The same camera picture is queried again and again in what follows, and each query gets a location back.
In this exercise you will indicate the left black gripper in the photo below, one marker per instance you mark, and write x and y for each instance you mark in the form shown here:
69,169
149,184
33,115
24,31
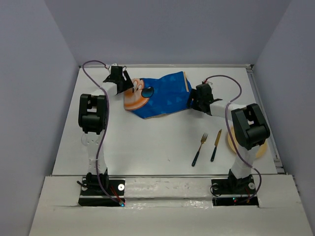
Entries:
128,84

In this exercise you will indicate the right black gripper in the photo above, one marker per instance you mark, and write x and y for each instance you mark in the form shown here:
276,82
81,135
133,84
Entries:
194,95

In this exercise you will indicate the blue cartoon placemat cloth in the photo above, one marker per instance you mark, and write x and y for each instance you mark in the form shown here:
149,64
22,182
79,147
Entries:
151,97

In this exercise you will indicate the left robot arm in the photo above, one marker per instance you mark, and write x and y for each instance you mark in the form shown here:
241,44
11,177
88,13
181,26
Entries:
93,118

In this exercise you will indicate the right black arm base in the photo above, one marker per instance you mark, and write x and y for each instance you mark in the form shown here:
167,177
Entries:
224,196

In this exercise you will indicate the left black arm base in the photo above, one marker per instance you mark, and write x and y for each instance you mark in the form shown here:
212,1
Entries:
95,197

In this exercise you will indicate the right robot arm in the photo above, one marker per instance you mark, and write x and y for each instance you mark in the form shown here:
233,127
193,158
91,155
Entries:
250,129

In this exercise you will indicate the tan round plate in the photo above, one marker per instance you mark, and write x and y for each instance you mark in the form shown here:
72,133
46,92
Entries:
261,151

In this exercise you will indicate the gold fork dark handle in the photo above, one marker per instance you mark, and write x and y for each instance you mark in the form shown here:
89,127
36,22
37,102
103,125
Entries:
202,142

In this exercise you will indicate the gold knife dark handle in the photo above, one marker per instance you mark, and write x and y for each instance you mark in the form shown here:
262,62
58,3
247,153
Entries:
216,145

